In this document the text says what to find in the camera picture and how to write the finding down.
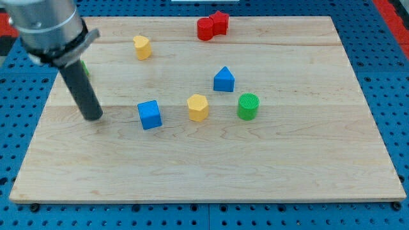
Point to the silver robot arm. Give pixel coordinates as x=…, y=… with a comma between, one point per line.
x=52, y=31

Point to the green block behind rod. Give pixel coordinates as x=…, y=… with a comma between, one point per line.
x=85, y=68

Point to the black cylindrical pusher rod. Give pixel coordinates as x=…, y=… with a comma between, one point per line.
x=81, y=90

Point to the yellow hexagon block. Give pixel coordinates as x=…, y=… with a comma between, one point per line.
x=198, y=107

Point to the green cylinder block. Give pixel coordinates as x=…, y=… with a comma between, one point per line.
x=248, y=104

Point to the red star block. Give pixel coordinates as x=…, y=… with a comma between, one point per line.
x=220, y=23

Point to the blue cube block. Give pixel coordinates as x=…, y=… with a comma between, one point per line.
x=149, y=114

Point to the red cylinder block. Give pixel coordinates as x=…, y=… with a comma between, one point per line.
x=205, y=29

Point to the wooden board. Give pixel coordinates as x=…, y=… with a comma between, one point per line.
x=314, y=139

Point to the blue triangle block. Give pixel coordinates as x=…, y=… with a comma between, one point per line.
x=224, y=80

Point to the yellow heart block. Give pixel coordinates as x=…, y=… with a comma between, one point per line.
x=142, y=47

